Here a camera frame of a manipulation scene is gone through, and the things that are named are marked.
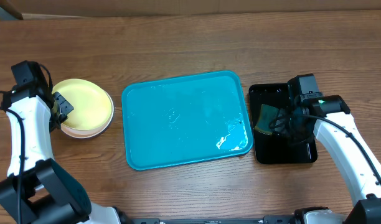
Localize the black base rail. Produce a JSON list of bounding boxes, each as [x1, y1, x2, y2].
[[131, 215, 301, 224]]

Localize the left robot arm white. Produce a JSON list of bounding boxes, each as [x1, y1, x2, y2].
[[0, 96, 121, 223]]

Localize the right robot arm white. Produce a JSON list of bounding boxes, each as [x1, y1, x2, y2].
[[269, 95, 381, 223]]

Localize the yellow green sponge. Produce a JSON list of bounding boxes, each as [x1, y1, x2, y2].
[[253, 104, 283, 136]]

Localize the teal plastic tray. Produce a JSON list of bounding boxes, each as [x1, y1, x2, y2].
[[121, 70, 253, 170]]

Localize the black rectangular tray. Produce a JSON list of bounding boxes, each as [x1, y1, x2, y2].
[[248, 83, 318, 164]]

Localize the white plate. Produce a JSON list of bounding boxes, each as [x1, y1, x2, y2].
[[61, 95, 114, 139]]

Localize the yellow-green plate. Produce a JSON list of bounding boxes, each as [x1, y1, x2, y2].
[[53, 78, 113, 131]]

